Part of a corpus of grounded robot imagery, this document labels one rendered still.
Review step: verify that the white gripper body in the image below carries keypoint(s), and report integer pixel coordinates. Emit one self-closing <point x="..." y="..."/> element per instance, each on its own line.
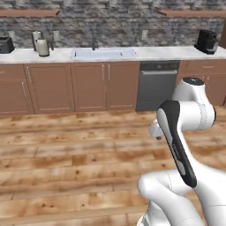
<point x="155" y="130"/>

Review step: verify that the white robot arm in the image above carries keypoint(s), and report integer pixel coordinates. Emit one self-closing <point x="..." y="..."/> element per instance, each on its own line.
<point x="191" y="111"/>

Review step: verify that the grey dishwasher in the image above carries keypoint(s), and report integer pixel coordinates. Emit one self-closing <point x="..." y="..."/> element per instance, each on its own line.
<point x="156" y="91"/>

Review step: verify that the short brown cupboard run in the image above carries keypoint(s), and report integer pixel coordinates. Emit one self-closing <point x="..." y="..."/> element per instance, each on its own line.
<point x="216" y="85"/>

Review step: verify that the white sink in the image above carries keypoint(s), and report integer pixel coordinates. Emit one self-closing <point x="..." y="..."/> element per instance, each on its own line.
<point x="103" y="53"/>

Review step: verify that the black coffee machine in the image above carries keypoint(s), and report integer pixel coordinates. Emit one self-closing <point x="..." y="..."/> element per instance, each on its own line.
<point x="207" y="41"/>

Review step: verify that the dark tap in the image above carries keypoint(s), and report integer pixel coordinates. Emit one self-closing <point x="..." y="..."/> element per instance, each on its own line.
<point x="93" y="41"/>

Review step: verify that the long brown cupboard run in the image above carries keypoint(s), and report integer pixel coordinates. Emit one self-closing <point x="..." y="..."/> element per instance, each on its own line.
<point x="53" y="88"/>

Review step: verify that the tall brown cabinet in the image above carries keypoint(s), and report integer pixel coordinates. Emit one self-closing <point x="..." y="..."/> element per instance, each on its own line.
<point x="223" y="38"/>

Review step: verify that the paper towel roll on holder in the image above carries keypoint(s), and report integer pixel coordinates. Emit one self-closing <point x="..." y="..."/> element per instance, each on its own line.
<point x="36" y="36"/>

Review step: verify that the black toaster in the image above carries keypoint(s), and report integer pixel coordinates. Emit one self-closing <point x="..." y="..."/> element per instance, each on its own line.
<point x="6" y="45"/>

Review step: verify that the white wall outlet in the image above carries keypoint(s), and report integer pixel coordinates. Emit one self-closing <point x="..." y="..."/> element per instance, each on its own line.
<point x="56" y="35"/>
<point x="144" y="34"/>
<point x="12" y="35"/>

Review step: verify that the brown wooden wall shelf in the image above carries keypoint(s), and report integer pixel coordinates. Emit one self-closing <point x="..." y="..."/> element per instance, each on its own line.
<point x="194" y="13"/>
<point x="28" y="13"/>

